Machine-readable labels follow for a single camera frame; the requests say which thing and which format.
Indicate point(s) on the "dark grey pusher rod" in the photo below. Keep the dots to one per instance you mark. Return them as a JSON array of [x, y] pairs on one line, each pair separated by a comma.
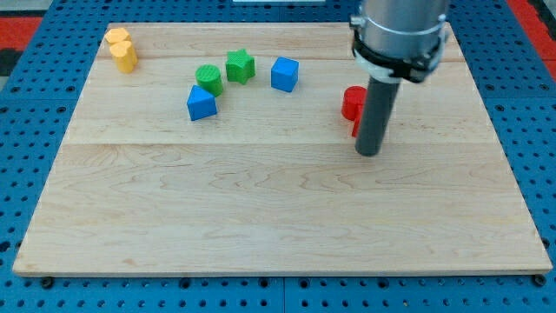
[[376, 112]]

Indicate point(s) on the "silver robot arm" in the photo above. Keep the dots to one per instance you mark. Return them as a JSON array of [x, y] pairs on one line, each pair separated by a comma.
[[394, 40]]

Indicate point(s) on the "green star block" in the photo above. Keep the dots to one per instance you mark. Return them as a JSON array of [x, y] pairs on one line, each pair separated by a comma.
[[240, 66]]

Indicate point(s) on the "red cylinder block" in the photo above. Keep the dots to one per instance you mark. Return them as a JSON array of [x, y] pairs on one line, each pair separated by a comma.
[[353, 98]]

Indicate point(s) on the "blue cube block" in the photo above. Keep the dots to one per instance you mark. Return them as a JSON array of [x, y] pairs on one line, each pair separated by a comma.
[[284, 74]]

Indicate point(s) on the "green cylinder block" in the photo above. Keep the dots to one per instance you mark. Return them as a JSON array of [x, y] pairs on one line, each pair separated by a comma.
[[208, 77]]

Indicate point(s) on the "blue triangle block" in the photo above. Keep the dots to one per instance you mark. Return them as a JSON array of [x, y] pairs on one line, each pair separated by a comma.
[[200, 104]]

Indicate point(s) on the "wooden board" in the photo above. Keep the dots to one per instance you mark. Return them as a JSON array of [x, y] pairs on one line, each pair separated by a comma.
[[272, 185]]

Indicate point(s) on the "yellow heart block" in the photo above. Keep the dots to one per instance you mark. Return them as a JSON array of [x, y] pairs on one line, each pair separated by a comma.
[[124, 56]]

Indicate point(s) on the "yellow pentagon block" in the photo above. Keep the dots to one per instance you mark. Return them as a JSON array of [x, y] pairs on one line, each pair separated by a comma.
[[116, 35]]

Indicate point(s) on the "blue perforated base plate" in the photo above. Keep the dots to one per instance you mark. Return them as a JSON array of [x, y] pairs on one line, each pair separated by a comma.
[[511, 75]]

